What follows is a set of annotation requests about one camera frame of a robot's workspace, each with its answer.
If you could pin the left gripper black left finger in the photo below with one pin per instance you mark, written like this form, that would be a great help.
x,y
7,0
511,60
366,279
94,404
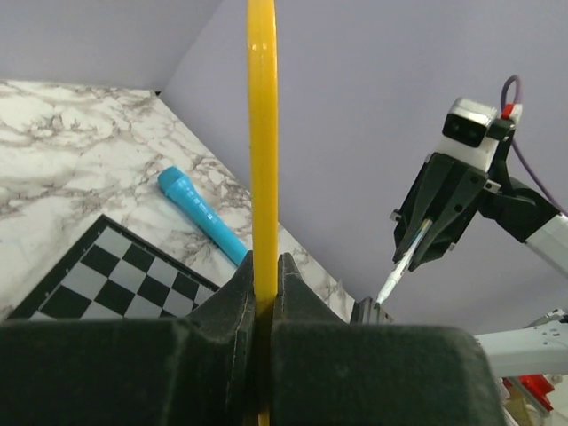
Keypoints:
x,y
190,371

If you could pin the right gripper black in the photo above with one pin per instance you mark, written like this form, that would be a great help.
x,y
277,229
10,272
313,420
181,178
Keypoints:
x,y
449,193

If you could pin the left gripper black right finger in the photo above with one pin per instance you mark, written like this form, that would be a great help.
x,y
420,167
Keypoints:
x,y
329,372

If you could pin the white whiteboard marker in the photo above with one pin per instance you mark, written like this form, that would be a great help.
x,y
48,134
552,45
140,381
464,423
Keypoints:
x,y
402,265

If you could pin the yellow framed whiteboard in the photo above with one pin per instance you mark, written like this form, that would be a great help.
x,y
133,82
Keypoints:
x,y
263,114

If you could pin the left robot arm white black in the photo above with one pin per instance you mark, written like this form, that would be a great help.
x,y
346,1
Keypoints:
x,y
523,346

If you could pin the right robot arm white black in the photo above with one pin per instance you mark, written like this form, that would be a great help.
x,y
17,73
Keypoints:
x,y
516,207

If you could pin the black white chessboard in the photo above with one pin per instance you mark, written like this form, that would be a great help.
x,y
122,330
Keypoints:
x,y
111,273

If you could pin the blue cylindrical eraser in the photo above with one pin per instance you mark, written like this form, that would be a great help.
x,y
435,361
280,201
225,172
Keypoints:
x,y
179,189

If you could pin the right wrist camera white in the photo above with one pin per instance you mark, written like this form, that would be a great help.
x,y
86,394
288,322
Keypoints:
x,y
475,134

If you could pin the aluminium rail frame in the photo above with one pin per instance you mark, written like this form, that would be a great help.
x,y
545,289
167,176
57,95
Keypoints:
x,y
367,311

